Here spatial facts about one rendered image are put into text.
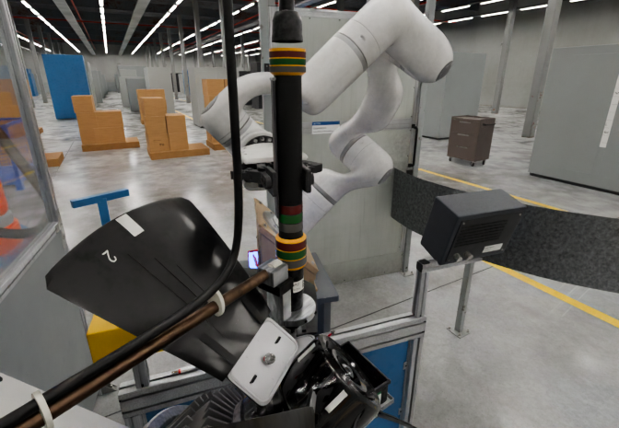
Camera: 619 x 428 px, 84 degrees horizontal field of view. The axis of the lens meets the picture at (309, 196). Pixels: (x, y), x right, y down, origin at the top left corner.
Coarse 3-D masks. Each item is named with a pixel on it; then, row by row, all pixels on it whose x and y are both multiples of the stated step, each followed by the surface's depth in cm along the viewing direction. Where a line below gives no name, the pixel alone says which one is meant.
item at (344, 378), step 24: (312, 360) 44; (336, 360) 45; (288, 384) 43; (312, 384) 42; (336, 384) 41; (360, 384) 46; (264, 408) 44; (288, 408) 42; (336, 408) 40; (360, 408) 41
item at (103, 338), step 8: (96, 320) 79; (104, 320) 79; (88, 328) 77; (96, 328) 76; (104, 328) 76; (112, 328) 76; (120, 328) 77; (88, 336) 75; (96, 336) 75; (104, 336) 76; (112, 336) 76; (120, 336) 77; (128, 336) 78; (88, 344) 75; (96, 344) 76; (104, 344) 76; (112, 344) 77; (120, 344) 78; (96, 352) 76; (104, 352) 77; (96, 360) 77
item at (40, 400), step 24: (240, 168) 37; (240, 192) 38; (240, 216) 39; (240, 240) 40; (216, 288) 38; (192, 312) 36; (144, 336) 32; (72, 384) 27; (24, 408) 25; (48, 408) 25
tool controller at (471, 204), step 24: (480, 192) 109; (504, 192) 111; (432, 216) 108; (456, 216) 98; (480, 216) 100; (504, 216) 103; (432, 240) 109; (456, 240) 102; (480, 240) 106; (504, 240) 110
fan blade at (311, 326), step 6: (246, 270) 75; (252, 270) 76; (306, 282) 79; (258, 288) 69; (306, 288) 75; (312, 288) 76; (264, 294) 68; (306, 294) 72; (312, 294) 73; (312, 318) 63; (306, 324) 61; (312, 324) 61; (288, 330) 59; (300, 330) 59; (306, 330) 59; (312, 330) 59
